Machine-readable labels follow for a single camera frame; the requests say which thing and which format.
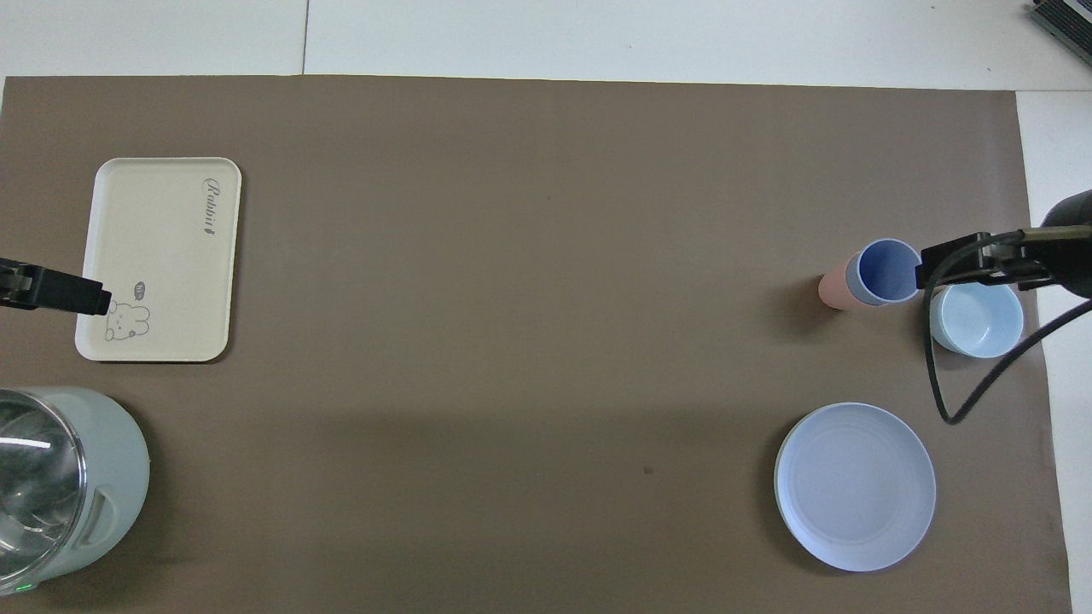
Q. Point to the large brown table mat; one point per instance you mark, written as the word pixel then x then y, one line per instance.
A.
pixel 529 324

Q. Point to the light blue bowl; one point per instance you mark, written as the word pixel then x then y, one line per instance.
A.
pixel 981 328

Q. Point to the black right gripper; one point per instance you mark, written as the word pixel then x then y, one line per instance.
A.
pixel 1019 264

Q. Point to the periwinkle blue plate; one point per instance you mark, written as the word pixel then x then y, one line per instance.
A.
pixel 853 486

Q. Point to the glass pot lid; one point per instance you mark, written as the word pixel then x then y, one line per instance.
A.
pixel 38 486

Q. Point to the dark grey ribbed object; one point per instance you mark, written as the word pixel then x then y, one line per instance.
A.
pixel 1066 19

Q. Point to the cream rabbit print tray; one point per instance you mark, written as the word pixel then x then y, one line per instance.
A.
pixel 162 247

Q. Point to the pale green electric pot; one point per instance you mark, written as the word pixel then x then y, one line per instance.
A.
pixel 119 477

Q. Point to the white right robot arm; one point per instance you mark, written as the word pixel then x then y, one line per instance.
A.
pixel 1077 256

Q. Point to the pink plastic cup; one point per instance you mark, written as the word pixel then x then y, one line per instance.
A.
pixel 832 292

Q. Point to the blue plastic cup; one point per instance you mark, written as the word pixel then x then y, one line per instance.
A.
pixel 887 269

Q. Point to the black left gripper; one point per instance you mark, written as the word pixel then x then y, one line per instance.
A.
pixel 21 284

